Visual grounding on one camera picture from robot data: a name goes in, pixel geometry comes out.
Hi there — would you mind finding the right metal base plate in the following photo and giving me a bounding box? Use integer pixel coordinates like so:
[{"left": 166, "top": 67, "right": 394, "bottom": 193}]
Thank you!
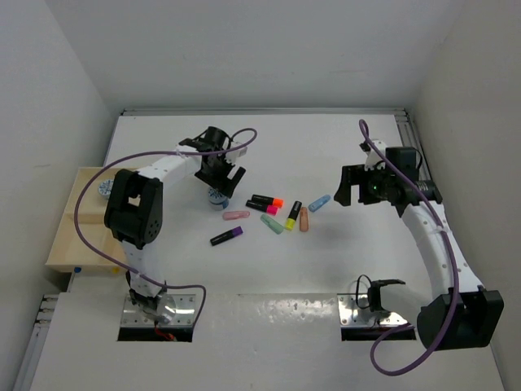
[{"left": 337, "top": 293, "right": 407, "bottom": 328}]

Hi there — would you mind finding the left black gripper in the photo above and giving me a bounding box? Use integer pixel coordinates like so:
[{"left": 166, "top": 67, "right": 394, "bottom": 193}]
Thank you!
[{"left": 195, "top": 152, "right": 244, "bottom": 197}]

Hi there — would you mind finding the pastel pink correction tape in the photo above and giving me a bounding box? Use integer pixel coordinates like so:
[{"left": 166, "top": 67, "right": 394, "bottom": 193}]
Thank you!
[{"left": 222, "top": 210, "right": 250, "bottom": 221}]

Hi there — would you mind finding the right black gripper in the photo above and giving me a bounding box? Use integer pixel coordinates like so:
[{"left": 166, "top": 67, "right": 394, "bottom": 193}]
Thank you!
[{"left": 334, "top": 162, "right": 393, "bottom": 206}]

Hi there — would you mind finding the orange capped black highlighter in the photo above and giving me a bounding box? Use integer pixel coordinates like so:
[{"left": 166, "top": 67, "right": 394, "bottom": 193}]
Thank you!
[{"left": 251, "top": 194, "right": 284, "bottom": 208}]

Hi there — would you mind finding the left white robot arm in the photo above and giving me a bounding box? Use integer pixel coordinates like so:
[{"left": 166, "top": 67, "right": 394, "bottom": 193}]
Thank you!
[{"left": 104, "top": 126, "right": 247, "bottom": 316}]

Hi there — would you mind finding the yellow capped black highlighter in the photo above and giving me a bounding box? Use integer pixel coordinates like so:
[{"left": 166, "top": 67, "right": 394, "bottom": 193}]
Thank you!
[{"left": 284, "top": 200, "right": 302, "bottom": 231}]

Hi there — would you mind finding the purple capped black highlighter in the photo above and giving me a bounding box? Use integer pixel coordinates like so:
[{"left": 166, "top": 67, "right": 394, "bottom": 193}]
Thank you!
[{"left": 209, "top": 226, "right": 243, "bottom": 246}]

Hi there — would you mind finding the blue lidded jar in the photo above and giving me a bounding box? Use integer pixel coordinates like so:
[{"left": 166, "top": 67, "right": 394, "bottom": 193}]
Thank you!
[
  {"left": 208, "top": 187, "right": 229, "bottom": 210},
  {"left": 98, "top": 179, "right": 114, "bottom": 201}
]

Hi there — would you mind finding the pastel blue correction tape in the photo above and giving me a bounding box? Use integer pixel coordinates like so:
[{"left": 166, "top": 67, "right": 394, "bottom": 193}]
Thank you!
[{"left": 308, "top": 195, "right": 331, "bottom": 213}]

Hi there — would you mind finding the metal base plate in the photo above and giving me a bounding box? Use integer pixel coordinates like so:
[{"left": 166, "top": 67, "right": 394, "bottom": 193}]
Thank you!
[
  {"left": 120, "top": 293, "right": 195, "bottom": 328},
  {"left": 337, "top": 293, "right": 407, "bottom": 328}
]

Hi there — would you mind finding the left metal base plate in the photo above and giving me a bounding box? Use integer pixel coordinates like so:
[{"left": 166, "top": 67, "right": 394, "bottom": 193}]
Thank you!
[{"left": 120, "top": 293, "right": 195, "bottom": 328}]

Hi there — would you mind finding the pastel green correction tape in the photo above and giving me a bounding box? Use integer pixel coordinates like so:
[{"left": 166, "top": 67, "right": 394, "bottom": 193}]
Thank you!
[{"left": 260, "top": 214, "right": 285, "bottom": 235}]

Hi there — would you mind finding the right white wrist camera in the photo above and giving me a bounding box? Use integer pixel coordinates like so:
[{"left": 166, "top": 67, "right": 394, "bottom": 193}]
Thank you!
[{"left": 360, "top": 139, "right": 387, "bottom": 171}]

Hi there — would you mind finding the pink capped black highlighter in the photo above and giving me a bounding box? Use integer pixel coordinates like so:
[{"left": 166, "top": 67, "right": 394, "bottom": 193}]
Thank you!
[{"left": 245, "top": 200, "right": 278, "bottom": 216}]

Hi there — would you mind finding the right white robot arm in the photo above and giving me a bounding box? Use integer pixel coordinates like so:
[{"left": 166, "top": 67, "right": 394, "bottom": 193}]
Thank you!
[{"left": 334, "top": 143, "right": 504, "bottom": 350}]

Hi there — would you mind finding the aluminium frame rail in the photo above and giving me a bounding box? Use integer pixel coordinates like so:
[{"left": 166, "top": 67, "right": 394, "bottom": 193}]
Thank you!
[{"left": 120, "top": 108, "right": 431, "bottom": 179}]

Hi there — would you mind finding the wooden divided tray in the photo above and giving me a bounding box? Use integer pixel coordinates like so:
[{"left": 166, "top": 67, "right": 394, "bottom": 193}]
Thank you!
[{"left": 46, "top": 167, "right": 125, "bottom": 275}]

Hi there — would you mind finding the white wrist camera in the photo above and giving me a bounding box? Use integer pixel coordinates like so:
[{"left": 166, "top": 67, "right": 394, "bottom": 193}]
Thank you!
[
  {"left": 225, "top": 147, "right": 247, "bottom": 165},
  {"left": 360, "top": 139, "right": 387, "bottom": 171}
]

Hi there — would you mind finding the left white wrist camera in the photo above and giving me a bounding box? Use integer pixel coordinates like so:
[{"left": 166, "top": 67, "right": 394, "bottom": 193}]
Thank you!
[{"left": 225, "top": 147, "right": 247, "bottom": 165}]

